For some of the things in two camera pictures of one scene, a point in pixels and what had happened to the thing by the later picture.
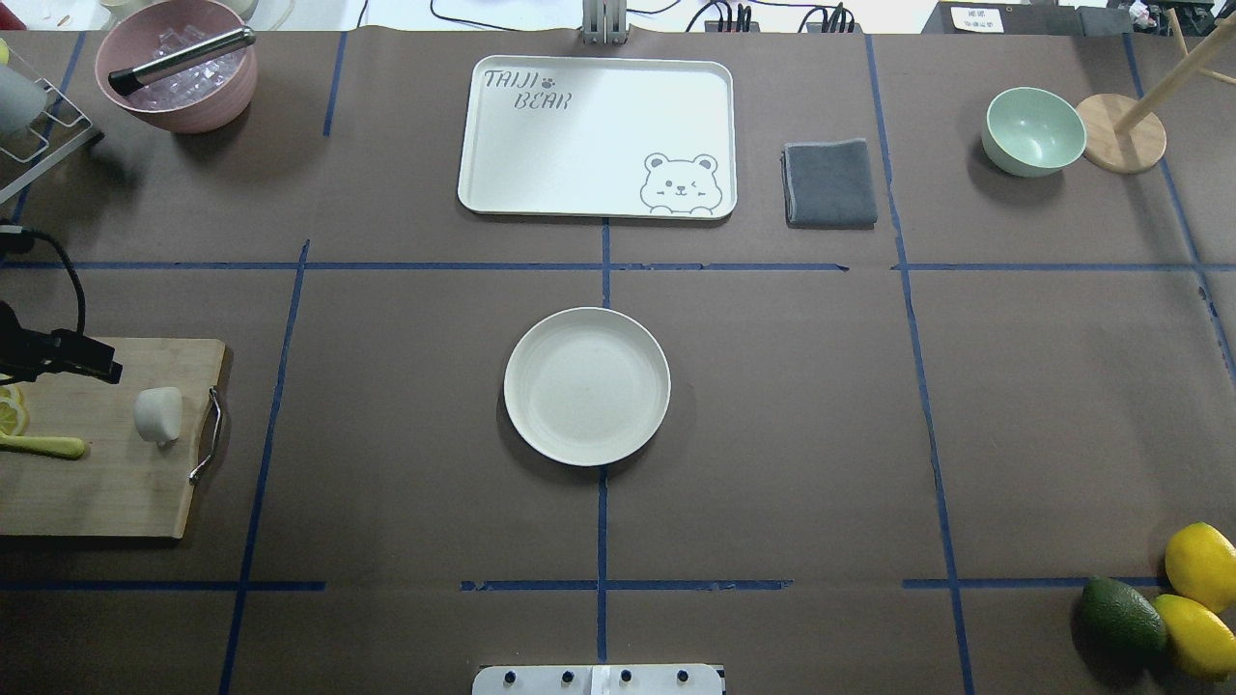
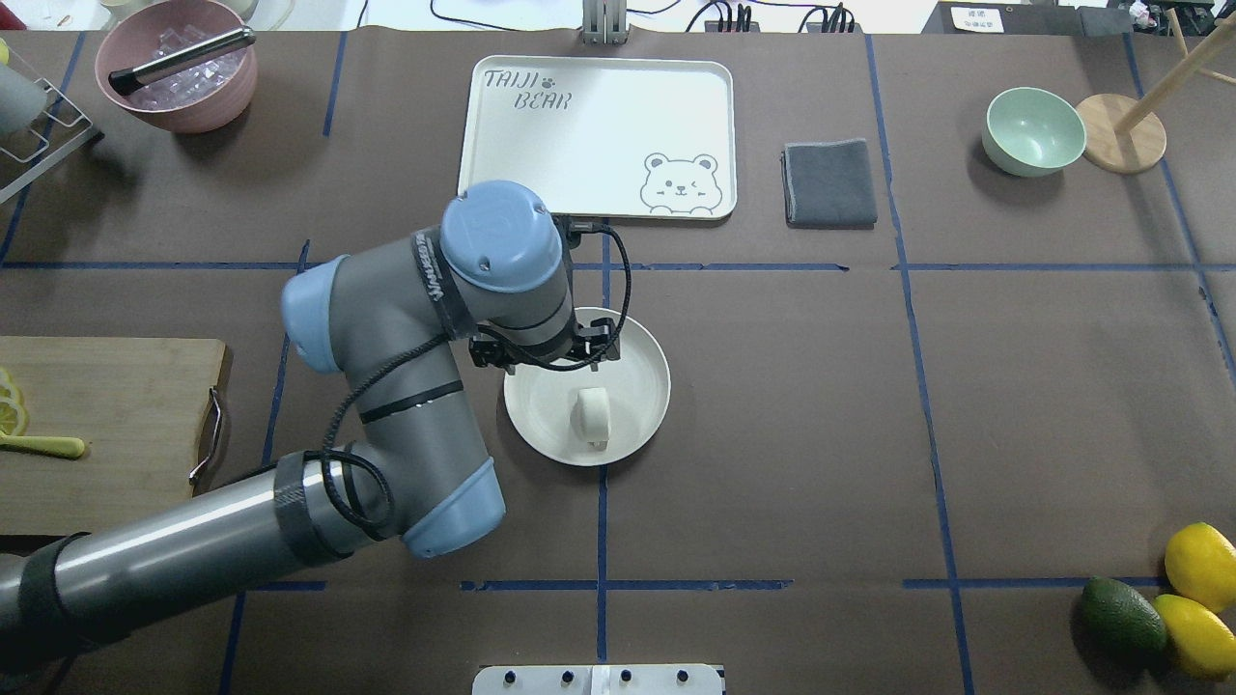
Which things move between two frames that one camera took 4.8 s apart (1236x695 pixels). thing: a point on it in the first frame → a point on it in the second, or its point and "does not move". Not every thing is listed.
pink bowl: (202, 98) does not move
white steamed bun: (157, 414) → (590, 418)
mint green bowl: (1031, 132) does not move
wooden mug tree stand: (1122, 135) does not move
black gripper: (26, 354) → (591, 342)
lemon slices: (14, 412) does not move
